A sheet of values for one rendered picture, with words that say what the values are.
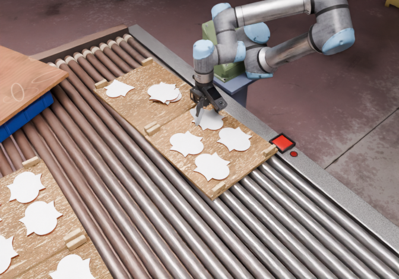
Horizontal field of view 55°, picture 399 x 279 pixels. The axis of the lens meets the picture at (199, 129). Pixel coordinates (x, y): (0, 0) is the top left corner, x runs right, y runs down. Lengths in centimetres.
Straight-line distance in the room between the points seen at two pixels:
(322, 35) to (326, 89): 196
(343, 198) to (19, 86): 138
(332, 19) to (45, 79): 120
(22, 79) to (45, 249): 82
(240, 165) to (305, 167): 25
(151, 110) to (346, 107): 197
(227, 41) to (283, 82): 201
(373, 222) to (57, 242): 104
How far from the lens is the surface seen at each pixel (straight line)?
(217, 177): 140
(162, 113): 166
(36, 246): 137
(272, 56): 166
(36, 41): 429
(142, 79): 186
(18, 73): 191
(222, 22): 145
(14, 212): 148
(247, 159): 147
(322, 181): 148
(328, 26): 146
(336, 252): 134
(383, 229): 143
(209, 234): 129
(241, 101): 207
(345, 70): 368
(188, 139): 152
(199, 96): 151
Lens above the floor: 204
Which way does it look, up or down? 45 degrees down
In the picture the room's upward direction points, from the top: 2 degrees counter-clockwise
